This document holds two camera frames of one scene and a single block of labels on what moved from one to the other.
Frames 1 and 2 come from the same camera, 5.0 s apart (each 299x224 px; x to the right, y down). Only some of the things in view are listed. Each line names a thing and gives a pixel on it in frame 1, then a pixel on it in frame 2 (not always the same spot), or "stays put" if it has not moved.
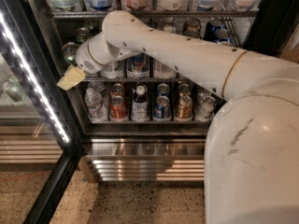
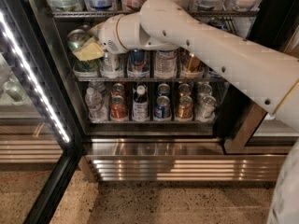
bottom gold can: (184, 107) stays put
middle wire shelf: (139, 79) stays put
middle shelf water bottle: (161, 71) stays put
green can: (68, 51) -> (76, 37)
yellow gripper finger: (73, 76) -> (90, 49)
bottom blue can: (162, 108) stays put
